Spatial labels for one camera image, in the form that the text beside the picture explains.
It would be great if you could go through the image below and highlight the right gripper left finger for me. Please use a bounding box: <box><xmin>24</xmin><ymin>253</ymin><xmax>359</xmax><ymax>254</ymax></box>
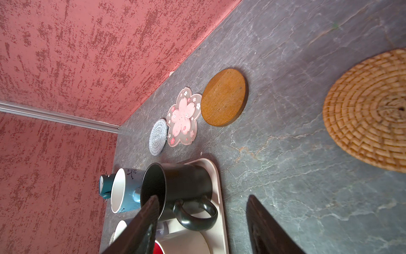
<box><xmin>104</xmin><ymin>195</ymin><xmax>159</xmax><ymax>254</ymax></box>

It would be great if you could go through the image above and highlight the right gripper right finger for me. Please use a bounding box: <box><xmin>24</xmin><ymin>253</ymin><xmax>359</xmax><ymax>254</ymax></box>
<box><xmin>246</xmin><ymin>195</ymin><xmax>305</xmax><ymax>254</ymax></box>

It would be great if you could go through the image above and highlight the grey round coaster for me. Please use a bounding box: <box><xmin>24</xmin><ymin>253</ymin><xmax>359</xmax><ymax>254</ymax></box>
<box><xmin>149</xmin><ymin>119</ymin><xmax>168</xmax><ymax>156</ymax></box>

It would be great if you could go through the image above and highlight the brown wooden coaster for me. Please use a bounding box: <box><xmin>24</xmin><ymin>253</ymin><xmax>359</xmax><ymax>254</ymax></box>
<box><xmin>201</xmin><ymin>68</ymin><xmax>248</xmax><ymax>127</ymax></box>

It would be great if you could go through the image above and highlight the lavender mug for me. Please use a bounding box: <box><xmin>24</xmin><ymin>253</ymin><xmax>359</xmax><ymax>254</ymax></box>
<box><xmin>109</xmin><ymin>218</ymin><xmax>133</xmax><ymax>245</ymax></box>

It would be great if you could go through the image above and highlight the beige serving tray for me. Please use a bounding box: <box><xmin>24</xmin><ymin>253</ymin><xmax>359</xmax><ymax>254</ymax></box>
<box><xmin>152</xmin><ymin>158</ymin><xmax>229</xmax><ymax>254</ymax></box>

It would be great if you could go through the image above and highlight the red interior mug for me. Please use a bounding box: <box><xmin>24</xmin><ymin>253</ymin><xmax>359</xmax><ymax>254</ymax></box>
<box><xmin>153</xmin><ymin>230</ymin><xmax>210</xmax><ymax>254</ymax></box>

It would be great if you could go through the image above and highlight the blue floral mug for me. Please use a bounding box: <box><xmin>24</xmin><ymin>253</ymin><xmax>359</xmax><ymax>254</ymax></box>
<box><xmin>111</xmin><ymin>168</ymin><xmax>145</xmax><ymax>213</ymax></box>

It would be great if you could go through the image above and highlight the black mug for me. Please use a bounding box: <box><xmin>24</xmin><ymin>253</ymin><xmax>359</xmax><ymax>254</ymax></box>
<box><xmin>140</xmin><ymin>163</ymin><xmax>217</xmax><ymax>231</ymax></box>

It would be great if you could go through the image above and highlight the pink flower coaster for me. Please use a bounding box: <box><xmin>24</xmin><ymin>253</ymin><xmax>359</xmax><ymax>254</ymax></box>
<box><xmin>166</xmin><ymin>87</ymin><xmax>202</xmax><ymax>147</ymax></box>

